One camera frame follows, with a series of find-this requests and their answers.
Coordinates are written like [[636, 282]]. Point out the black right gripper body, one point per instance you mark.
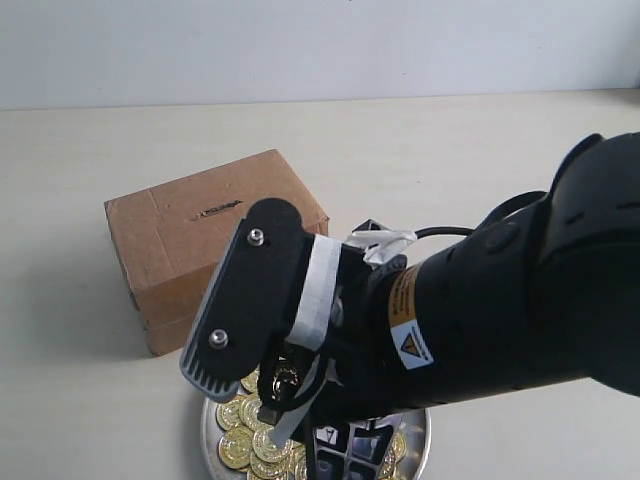
[[319, 377]]

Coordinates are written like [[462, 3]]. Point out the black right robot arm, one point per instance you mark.
[[544, 290]]

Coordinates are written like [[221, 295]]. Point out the brown cardboard slotted box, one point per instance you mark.
[[170, 238]]

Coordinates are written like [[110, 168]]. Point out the gold coin lower left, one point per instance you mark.
[[267, 450]]

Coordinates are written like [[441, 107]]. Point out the gold coin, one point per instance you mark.
[[228, 414], [267, 450]]

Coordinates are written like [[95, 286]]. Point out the gold coin far left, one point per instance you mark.
[[228, 414]]

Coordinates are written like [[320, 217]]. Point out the round steel plate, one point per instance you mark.
[[411, 444]]

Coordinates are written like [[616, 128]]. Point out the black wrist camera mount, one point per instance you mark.
[[250, 303]]

